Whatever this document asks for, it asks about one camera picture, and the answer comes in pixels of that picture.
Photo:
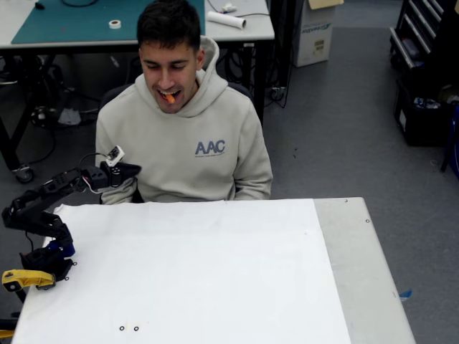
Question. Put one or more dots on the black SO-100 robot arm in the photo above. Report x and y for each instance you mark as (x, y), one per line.
(36, 211)

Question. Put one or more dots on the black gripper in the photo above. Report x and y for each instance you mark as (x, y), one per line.
(124, 171)

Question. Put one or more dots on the large white paper sheet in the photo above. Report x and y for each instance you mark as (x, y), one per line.
(222, 272)

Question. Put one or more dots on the white tape roll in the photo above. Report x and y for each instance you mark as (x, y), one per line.
(115, 24)

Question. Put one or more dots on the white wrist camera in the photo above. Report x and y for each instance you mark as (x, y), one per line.
(115, 155)

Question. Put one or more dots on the grey workbench with black legs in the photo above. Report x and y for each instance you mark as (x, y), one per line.
(251, 28)

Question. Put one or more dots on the white cardboard box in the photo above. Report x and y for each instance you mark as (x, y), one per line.
(315, 36)

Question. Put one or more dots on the green cutting mat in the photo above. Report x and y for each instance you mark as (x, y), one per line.
(71, 21)

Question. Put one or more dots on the black storage crate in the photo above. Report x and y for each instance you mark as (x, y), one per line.
(419, 125)

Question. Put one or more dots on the yellow black clamp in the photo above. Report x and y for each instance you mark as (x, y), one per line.
(28, 276)

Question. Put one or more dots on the crumpled white wad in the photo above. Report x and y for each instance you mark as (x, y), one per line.
(228, 7)

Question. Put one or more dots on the man in beige hoodie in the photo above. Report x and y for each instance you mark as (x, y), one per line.
(201, 161)

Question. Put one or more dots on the black tool cabinet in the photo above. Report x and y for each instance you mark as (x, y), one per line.
(423, 32)

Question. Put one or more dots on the white paper roll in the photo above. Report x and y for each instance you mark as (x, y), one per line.
(226, 19)

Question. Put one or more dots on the small orange carrot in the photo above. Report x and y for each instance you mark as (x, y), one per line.
(170, 97)

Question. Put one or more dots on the white scrap under workbench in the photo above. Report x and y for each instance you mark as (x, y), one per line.
(69, 116)

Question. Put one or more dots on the manila folder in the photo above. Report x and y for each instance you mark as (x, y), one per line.
(324, 3)

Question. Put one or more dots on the orange black clamp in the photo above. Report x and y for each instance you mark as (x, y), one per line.
(7, 328)

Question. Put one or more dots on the blue tape scrap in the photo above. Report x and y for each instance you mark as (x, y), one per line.
(406, 294)

